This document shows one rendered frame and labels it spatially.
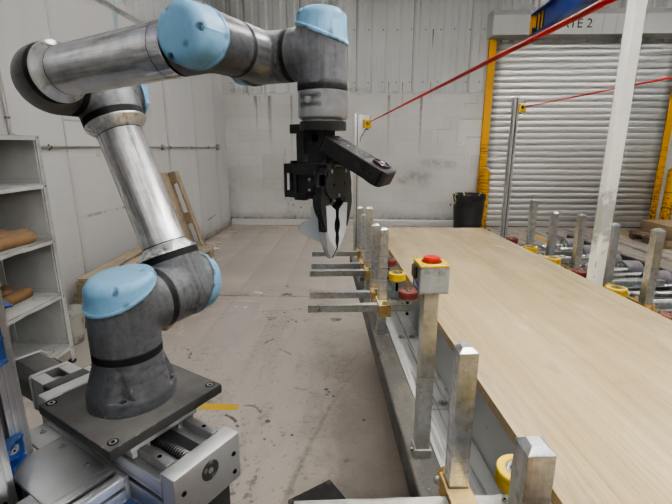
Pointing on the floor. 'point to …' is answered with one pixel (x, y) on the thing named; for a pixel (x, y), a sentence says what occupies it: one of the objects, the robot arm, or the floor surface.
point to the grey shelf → (20, 192)
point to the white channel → (633, 28)
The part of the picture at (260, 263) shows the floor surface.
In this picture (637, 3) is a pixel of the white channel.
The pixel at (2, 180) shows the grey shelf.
